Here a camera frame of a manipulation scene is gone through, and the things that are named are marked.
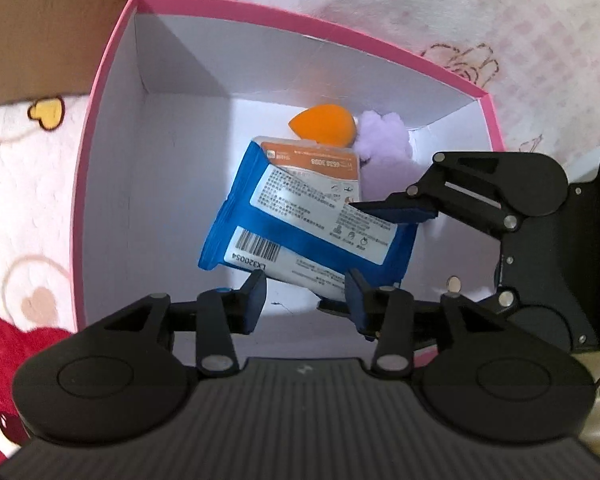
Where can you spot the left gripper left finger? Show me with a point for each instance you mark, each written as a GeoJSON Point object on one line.
{"type": "Point", "coordinates": [130, 372]}

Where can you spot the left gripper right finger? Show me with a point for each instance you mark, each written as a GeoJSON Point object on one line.
{"type": "Point", "coordinates": [472, 369]}

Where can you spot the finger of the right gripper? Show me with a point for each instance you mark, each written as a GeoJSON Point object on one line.
{"type": "Point", "coordinates": [405, 207]}
{"type": "Point", "coordinates": [503, 302]}

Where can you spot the blue wet wipes pack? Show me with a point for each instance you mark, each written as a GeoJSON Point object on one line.
{"type": "Point", "coordinates": [275, 222]}

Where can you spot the purple plush toy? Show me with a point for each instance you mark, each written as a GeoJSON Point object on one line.
{"type": "Point", "coordinates": [384, 148]}

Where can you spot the orange makeup sponge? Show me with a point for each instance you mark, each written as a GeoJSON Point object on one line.
{"type": "Point", "coordinates": [327, 124]}

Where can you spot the pink checkered pillow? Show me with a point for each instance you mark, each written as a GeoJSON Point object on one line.
{"type": "Point", "coordinates": [538, 59]}

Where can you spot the bear print blanket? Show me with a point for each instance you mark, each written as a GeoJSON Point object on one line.
{"type": "Point", "coordinates": [39, 144]}

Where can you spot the pink cardboard box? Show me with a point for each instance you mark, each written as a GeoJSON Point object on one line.
{"type": "Point", "coordinates": [183, 87]}

